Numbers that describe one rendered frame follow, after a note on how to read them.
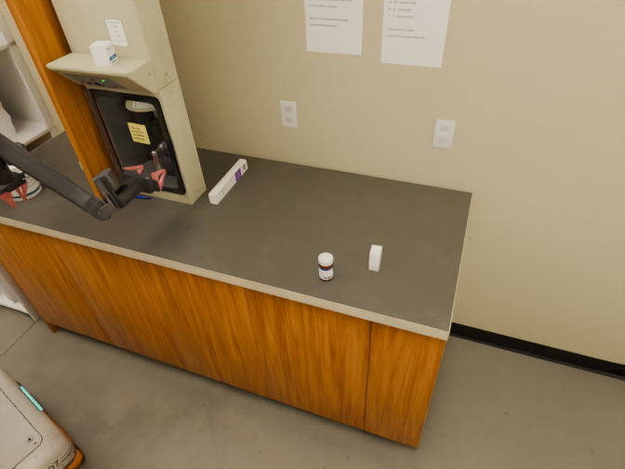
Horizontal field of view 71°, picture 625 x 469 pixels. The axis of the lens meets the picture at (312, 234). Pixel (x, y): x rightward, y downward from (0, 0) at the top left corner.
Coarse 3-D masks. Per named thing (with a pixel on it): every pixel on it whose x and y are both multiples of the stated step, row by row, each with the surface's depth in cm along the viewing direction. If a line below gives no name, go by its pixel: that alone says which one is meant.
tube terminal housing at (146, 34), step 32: (64, 0) 134; (96, 0) 130; (128, 0) 126; (64, 32) 141; (96, 32) 137; (128, 32) 133; (160, 32) 138; (160, 64) 141; (160, 96) 144; (192, 160) 168; (160, 192) 176; (192, 192) 172
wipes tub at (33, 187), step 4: (12, 168) 173; (16, 168) 174; (20, 172) 176; (28, 176) 179; (28, 180) 179; (32, 180) 181; (28, 184) 180; (32, 184) 181; (36, 184) 184; (40, 184) 187; (20, 188) 178; (28, 188) 180; (32, 188) 182; (36, 188) 184; (40, 188) 186; (12, 192) 178; (16, 192) 178; (28, 192) 181; (32, 192) 182; (36, 192) 184; (16, 196) 180; (28, 196) 182; (32, 196) 183; (16, 200) 181; (20, 200) 181
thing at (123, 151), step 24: (96, 96) 153; (120, 96) 149; (144, 96) 145; (120, 120) 156; (144, 120) 152; (120, 144) 165; (144, 144) 160; (168, 144) 155; (144, 168) 168; (168, 168) 163; (168, 192) 172
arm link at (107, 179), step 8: (96, 176) 139; (104, 176) 137; (112, 176) 138; (96, 184) 137; (104, 184) 138; (112, 184) 139; (120, 184) 141; (104, 192) 139; (104, 200) 144; (104, 208) 138; (112, 208) 139; (104, 216) 139
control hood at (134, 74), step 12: (60, 60) 140; (72, 60) 139; (84, 60) 139; (120, 60) 137; (132, 60) 137; (144, 60) 136; (60, 72) 140; (72, 72) 137; (84, 72) 134; (96, 72) 132; (108, 72) 131; (120, 72) 130; (132, 72) 130; (144, 72) 135; (120, 84) 138; (132, 84) 135; (144, 84) 136; (156, 84) 141
